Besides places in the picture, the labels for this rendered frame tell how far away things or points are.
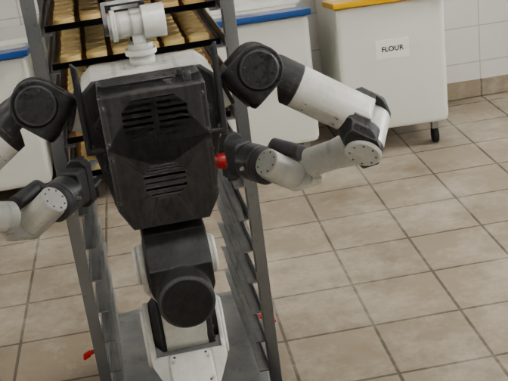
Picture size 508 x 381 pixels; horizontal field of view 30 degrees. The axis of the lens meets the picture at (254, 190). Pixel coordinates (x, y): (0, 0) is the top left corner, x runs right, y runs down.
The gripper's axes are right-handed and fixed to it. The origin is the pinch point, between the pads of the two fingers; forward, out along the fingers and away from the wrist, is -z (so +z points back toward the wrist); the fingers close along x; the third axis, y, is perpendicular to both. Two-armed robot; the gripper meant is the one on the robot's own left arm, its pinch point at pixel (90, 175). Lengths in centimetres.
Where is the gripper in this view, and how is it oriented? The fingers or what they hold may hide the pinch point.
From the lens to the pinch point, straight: 232.3
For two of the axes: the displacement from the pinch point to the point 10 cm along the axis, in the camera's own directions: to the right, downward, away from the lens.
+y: -9.4, -0.2, 3.5
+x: -1.2, -9.2, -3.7
